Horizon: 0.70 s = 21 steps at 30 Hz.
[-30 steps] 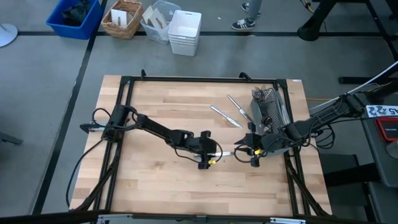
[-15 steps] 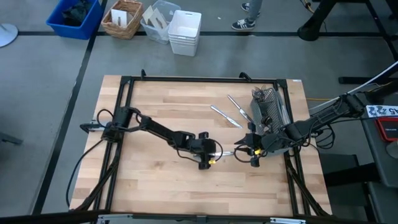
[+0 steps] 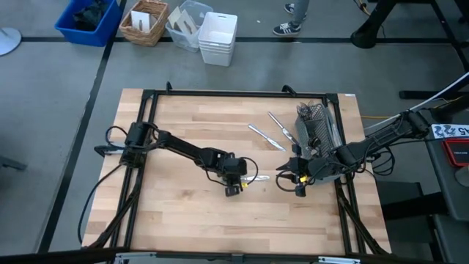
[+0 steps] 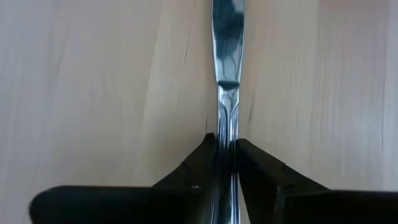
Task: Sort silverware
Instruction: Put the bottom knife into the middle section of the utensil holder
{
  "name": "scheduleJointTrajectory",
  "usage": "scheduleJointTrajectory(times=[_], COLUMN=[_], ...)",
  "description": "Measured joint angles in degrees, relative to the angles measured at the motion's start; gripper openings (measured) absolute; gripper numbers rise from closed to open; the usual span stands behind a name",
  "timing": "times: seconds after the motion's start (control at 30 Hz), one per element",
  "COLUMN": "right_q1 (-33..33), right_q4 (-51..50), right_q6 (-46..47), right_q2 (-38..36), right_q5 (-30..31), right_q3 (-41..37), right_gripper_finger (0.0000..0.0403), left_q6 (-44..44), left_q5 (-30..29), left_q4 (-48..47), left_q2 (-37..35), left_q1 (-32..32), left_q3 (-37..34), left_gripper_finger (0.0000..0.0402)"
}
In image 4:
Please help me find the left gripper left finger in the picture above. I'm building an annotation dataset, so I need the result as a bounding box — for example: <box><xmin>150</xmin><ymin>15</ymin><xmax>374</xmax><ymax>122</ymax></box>
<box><xmin>29</xmin><ymin>133</ymin><xmax>217</xmax><ymax>224</ymax></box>

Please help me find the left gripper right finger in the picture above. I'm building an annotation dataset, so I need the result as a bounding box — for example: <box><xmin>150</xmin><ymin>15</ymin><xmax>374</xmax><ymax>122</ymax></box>
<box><xmin>235</xmin><ymin>138</ymin><xmax>398</xmax><ymax>224</ymax></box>

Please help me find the steel table knife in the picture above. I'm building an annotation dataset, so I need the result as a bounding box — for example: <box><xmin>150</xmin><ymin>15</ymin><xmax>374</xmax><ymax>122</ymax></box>
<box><xmin>208</xmin><ymin>0</ymin><xmax>247</xmax><ymax>224</ymax></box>

